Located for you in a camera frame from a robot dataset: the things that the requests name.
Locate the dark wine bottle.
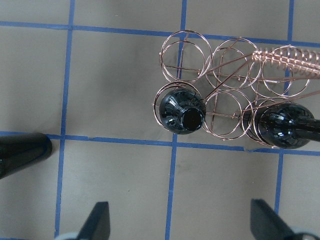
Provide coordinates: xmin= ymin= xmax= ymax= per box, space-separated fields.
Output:
xmin=242 ymin=102 xmax=320 ymax=149
xmin=159 ymin=87 xmax=206 ymax=135
xmin=0 ymin=132 xmax=53 ymax=179

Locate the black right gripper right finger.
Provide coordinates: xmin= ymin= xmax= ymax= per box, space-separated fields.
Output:
xmin=250 ymin=199 xmax=296 ymax=240

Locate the copper wire bottle basket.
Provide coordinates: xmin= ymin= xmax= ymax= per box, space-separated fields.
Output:
xmin=152 ymin=30 xmax=320 ymax=148

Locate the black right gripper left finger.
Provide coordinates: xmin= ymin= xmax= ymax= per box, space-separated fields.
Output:
xmin=77 ymin=201 xmax=111 ymax=240

